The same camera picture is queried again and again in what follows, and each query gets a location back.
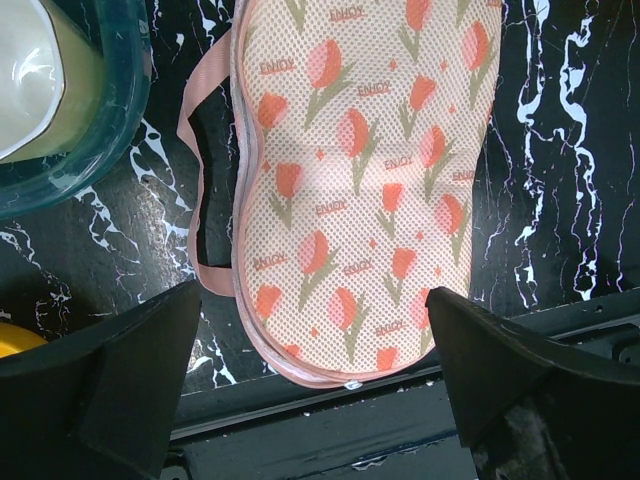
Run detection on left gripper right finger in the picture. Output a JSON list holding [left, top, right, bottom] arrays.
[[426, 288, 639, 479]]

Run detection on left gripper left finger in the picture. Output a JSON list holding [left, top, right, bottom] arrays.
[[1, 281, 201, 479]]

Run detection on orange plastic bowl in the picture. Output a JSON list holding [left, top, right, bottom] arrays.
[[0, 322, 47, 358]]

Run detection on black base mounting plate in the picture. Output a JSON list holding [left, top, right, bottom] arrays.
[[169, 287, 640, 480]]

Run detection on teal transparent plastic bin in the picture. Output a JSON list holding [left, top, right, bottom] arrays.
[[1, 1, 151, 218]]

